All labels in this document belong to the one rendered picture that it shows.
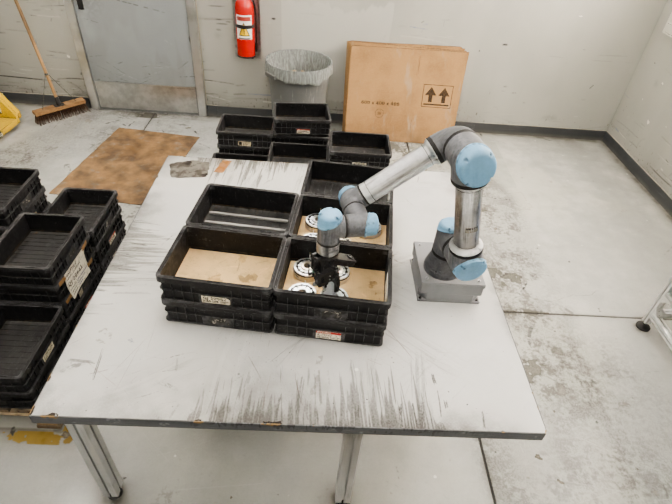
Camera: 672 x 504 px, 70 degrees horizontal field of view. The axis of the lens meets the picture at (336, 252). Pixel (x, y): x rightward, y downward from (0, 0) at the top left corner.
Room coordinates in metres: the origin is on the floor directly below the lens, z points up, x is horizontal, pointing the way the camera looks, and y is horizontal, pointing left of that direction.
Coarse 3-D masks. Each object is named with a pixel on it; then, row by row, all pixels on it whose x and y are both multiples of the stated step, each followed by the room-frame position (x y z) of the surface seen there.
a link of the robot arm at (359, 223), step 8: (352, 208) 1.29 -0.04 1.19; (360, 208) 1.29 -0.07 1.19; (344, 216) 1.23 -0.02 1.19; (352, 216) 1.24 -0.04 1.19; (360, 216) 1.24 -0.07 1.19; (368, 216) 1.24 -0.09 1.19; (376, 216) 1.25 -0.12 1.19; (352, 224) 1.21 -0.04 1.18; (360, 224) 1.22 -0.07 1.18; (368, 224) 1.22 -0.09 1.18; (376, 224) 1.23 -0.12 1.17; (352, 232) 1.20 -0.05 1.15; (360, 232) 1.21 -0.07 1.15; (368, 232) 1.21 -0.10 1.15; (376, 232) 1.22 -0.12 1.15
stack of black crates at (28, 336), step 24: (0, 312) 1.44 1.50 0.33; (24, 312) 1.45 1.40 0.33; (48, 312) 1.46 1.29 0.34; (0, 336) 1.35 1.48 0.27; (24, 336) 1.36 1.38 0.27; (48, 336) 1.31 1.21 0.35; (0, 360) 1.23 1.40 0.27; (24, 360) 1.24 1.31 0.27; (48, 360) 1.25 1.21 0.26; (0, 384) 1.08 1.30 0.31; (24, 384) 1.09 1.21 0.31; (24, 408) 1.08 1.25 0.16
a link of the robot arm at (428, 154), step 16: (448, 128) 1.43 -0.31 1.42; (464, 128) 1.40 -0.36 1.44; (432, 144) 1.40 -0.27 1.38; (400, 160) 1.41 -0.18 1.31; (416, 160) 1.39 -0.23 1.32; (432, 160) 1.39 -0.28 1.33; (384, 176) 1.37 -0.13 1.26; (400, 176) 1.37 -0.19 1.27; (352, 192) 1.36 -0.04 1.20; (368, 192) 1.35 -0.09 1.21; (384, 192) 1.36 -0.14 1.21
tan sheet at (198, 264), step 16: (192, 256) 1.38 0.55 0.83; (208, 256) 1.39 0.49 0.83; (224, 256) 1.40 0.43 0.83; (240, 256) 1.41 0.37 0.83; (256, 256) 1.42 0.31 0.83; (192, 272) 1.30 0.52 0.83; (208, 272) 1.30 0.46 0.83; (224, 272) 1.31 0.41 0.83; (240, 272) 1.32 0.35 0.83; (256, 272) 1.33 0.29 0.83; (272, 272) 1.34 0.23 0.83
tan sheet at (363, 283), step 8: (288, 272) 1.34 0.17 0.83; (352, 272) 1.38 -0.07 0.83; (360, 272) 1.38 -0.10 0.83; (368, 272) 1.38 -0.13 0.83; (376, 272) 1.39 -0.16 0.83; (384, 272) 1.39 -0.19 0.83; (288, 280) 1.30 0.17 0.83; (296, 280) 1.30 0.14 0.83; (352, 280) 1.33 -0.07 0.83; (360, 280) 1.34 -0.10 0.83; (368, 280) 1.34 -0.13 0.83; (376, 280) 1.34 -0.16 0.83; (288, 288) 1.26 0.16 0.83; (320, 288) 1.27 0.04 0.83; (344, 288) 1.28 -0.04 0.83; (352, 288) 1.29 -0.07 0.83; (360, 288) 1.29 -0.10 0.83; (368, 288) 1.30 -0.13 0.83; (376, 288) 1.30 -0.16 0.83; (352, 296) 1.25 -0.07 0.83; (360, 296) 1.25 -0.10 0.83; (368, 296) 1.25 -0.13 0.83; (376, 296) 1.26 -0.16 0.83
